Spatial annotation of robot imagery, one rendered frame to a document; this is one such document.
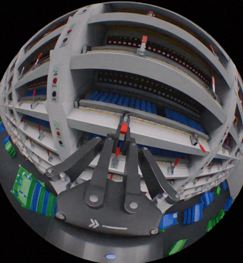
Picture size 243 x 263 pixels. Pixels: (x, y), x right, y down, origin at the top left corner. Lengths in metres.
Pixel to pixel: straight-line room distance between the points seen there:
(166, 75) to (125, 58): 0.10
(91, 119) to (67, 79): 0.14
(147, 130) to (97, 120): 0.14
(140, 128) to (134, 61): 0.18
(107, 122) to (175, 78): 0.21
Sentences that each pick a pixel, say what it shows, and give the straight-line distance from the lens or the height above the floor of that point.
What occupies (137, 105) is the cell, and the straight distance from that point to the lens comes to 0.31.
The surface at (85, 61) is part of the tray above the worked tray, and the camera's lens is 0.25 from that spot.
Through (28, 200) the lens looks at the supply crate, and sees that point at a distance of 0.74.
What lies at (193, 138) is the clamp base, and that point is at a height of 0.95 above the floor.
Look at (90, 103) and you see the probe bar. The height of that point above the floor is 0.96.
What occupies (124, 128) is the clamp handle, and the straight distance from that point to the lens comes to 0.18.
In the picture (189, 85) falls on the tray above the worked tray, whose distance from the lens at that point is 0.26.
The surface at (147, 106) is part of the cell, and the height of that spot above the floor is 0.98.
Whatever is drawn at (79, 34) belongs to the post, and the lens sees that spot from 0.31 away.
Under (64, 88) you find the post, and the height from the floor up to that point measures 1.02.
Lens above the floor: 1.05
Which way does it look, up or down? 33 degrees down
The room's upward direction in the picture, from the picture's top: 14 degrees clockwise
